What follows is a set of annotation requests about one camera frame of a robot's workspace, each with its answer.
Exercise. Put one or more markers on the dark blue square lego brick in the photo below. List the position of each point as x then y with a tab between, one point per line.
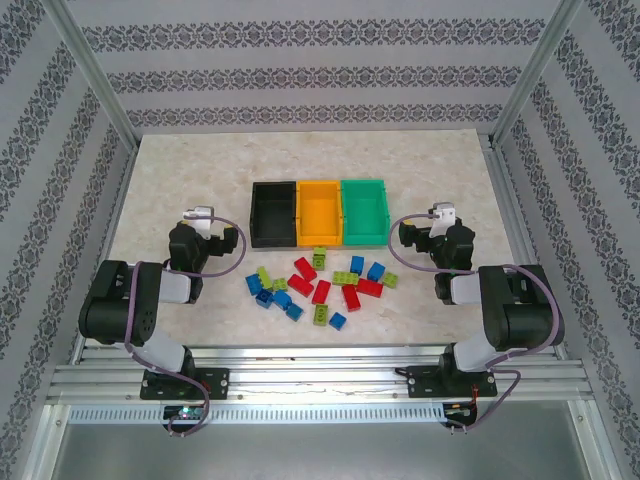
264	299

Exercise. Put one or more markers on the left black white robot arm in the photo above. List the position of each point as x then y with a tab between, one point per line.
115	305

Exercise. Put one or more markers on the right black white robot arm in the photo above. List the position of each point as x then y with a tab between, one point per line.
520	315

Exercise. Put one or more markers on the lime green square lego brick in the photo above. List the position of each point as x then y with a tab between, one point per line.
390	280
280	285

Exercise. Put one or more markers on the black plastic bin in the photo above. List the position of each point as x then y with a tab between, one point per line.
272	235

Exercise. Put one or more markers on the green plastic bin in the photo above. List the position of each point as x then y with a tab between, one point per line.
364	210

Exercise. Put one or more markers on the lime green long lego brick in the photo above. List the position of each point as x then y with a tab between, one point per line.
320	314
346	278
319	258
265	278

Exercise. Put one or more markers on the red long lego brick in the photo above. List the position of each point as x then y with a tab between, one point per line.
300	285
370	287
321	292
351	298
305	268

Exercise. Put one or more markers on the yellow plastic bin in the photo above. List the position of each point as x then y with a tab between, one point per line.
320	212

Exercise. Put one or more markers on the small circuit board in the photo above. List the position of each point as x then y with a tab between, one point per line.
183	412
460	410

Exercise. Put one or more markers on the grey metal base panel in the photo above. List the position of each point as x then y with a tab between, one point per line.
320	452

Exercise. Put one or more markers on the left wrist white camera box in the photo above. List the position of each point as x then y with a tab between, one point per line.
200	215

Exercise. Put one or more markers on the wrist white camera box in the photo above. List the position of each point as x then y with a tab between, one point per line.
444	212
200	215

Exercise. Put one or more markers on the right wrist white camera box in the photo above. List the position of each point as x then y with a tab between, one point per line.
444	212

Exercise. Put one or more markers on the aluminium side rail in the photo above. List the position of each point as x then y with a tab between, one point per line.
515	200
107	240

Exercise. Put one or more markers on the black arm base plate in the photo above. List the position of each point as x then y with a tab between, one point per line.
422	381
217	382

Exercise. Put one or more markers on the aluminium mounting rail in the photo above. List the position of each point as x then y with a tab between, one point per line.
320	375

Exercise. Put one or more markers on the aluminium frame post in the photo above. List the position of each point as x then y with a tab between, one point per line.
90	70
542	70

